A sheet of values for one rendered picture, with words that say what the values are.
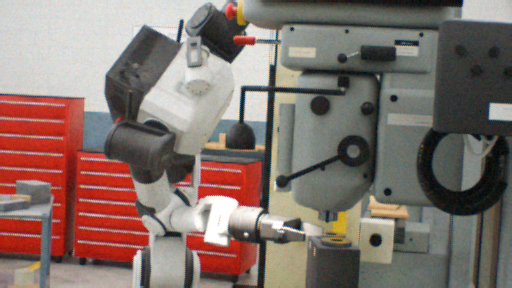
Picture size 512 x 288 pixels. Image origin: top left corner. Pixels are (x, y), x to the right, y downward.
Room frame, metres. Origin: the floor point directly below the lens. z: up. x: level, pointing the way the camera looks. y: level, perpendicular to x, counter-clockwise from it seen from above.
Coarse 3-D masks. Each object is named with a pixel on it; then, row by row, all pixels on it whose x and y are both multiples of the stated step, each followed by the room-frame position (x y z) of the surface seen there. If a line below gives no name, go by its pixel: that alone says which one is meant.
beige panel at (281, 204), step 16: (288, 80) 3.59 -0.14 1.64; (288, 96) 3.59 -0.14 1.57; (272, 144) 3.60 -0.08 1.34; (272, 160) 3.60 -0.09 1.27; (272, 176) 3.60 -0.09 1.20; (272, 192) 3.60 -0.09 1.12; (288, 192) 3.59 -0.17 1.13; (272, 208) 3.60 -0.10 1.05; (288, 208) 3.59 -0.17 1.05; (304, 208) 3.58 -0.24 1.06; (352, 208) 3.55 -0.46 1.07; (320, 224) 3.57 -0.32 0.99; (336, 224) 3.55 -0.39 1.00; (352, 224) 3.55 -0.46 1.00; (352, 240) 3.55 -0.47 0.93; (272, 256) 3.59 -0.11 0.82; (288, 256) 3.58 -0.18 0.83; (304, 256) 3.58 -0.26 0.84; (272, 272) 3.59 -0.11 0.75; (288, 272) 3.58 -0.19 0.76; (304, 272) 3.57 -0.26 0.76
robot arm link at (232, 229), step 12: (216, 204) 1.98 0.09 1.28; (216, 216) 1.96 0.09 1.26; (228, 216) 1.95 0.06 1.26; (240, 216) 1.92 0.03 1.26; (216, 228) 1.95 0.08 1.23; (228, 228) 1.95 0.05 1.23; (204, 240) 1.97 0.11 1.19; (216, 240) 1.95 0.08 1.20; (228, 240) 1.96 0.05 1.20; (240, 240) 1.94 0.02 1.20
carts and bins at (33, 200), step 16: (16, 192) 4.86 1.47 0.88; (32, 192) 4.73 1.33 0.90; (48, 192) 4.81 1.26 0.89; (0, 208) 4.39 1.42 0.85; (16, 208) 4.47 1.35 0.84; (32, 208) 4.56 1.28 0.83; (48, 208) 4.59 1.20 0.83; (48, 224) 5.09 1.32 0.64; (48, 240) 5.09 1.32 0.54; (48, 256) 5.09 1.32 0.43; (16, 272) 4.58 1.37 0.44; (32, 272) 4.59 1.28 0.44; (48, 272) 5.10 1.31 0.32
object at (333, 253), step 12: (312, 240) 2.28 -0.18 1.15; (324, 240) 2.20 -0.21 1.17; (336, 240) 2.24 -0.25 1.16; (348, 240) 2.22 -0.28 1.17; (312, 252) 2.26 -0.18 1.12; (324, 252) 2.16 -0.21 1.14; (336, 252) 2.16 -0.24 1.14; (348, 252) 2.16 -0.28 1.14; (360, 252) 2.16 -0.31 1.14; (312, 264) 2.25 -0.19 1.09; (324, 264) 2.16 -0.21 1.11; (336, 264) 2.16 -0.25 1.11; (348, 264) 2.16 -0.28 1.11; (312, 276) 2.23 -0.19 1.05; (324, 276) 2.16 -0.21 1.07; (336, 276) 2.16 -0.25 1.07; (348, 276) 2.16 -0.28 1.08
